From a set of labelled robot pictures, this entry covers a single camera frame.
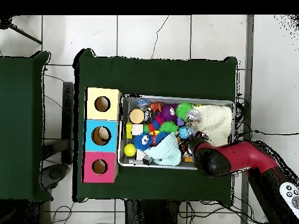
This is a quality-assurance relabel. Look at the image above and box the cream waffle cloth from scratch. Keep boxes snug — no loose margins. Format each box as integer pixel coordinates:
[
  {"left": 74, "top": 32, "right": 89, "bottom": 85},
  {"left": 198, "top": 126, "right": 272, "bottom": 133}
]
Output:
[{"left": 192, "top": 104, "right": 233, "bottom": 146}]

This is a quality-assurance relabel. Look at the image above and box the small green spiky ball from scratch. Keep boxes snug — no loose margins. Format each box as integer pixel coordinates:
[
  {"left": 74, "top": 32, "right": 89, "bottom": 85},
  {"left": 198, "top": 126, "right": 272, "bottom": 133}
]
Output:
[{"left": 159, "top": 121, "right": 179, "bottom": 134}]

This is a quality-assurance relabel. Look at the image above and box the blue globe ball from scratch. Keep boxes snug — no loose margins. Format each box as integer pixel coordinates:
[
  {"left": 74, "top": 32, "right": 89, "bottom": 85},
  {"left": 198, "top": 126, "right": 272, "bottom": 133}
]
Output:
[{"left": 179, "top": 127, "right": 193, "bottom": 141}]

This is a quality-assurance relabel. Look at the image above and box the blue fuzzy ball with eyes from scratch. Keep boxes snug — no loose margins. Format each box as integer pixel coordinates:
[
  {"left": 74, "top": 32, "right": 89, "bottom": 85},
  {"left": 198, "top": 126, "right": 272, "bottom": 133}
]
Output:
[{"left": 133, "top": 132, "right": 154, "bottom": 151}]

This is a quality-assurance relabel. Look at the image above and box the yellow ball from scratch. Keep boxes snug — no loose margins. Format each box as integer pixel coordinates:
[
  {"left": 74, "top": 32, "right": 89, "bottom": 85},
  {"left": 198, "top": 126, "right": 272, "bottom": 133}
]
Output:
[{"left": 123, "top": 143, "right": 137, "bottom": 157}]

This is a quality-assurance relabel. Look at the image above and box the red black packet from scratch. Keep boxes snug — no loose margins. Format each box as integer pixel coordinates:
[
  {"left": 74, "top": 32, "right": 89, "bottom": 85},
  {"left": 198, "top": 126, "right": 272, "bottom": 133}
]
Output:
[{"left": 179, "top": 142, "right": 192, "bottom": 158}]

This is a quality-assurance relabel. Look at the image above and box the large green spiky ball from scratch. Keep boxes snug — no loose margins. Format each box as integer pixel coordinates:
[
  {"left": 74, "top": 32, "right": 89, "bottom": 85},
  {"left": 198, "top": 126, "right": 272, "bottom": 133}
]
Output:
[{"left": 175, "top": 102, "right": 195, "bottom": 121}]

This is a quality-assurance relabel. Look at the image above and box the mint green knit cloth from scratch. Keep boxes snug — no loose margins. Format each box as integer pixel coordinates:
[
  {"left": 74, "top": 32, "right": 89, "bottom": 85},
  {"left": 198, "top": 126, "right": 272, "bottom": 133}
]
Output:
[{"left": 148, "top": 132, "right": 182, "bottom": 166}]

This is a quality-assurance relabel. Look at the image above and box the green cloth side table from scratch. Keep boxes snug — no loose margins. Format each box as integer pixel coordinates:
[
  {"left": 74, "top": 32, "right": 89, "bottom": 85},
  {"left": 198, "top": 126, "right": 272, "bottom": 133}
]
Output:
[{"left": 0, "top": 50, "right": 52, "bottom": 202}]

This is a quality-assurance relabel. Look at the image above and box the orange tiger striped toy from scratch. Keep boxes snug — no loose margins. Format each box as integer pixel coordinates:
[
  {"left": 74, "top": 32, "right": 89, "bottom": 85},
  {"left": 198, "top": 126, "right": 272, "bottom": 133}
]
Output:
[{"left": 149, "top": 101, "right": 164, "bottom": 113}]

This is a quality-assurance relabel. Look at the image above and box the purple spiky ball with eyes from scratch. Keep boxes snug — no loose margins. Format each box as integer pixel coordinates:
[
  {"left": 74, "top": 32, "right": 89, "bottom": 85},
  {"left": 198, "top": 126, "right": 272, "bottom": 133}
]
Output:
[{"left": 160, "top": 104, "right": 178, "bottom": 121}]

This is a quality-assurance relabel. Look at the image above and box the clear mesh bin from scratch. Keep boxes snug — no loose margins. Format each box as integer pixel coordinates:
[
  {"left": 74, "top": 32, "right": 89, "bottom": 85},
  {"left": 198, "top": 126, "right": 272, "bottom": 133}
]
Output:
[{"left": 118, "top": 95, "right": 236, "bottom": 172}]

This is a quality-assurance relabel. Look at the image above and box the wooden box with three holes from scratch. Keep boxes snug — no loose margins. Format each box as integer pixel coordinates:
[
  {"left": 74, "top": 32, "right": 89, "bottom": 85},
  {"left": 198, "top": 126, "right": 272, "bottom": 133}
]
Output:
[{"left": 82, "top": 86, "right": 122, "bottom": 184}]

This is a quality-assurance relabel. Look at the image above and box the round wooden disc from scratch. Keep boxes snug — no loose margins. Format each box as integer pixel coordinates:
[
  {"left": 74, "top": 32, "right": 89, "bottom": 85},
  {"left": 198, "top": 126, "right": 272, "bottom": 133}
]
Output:
[{"left": 129, "top": 108, "right": 145, "bottom": 124}]

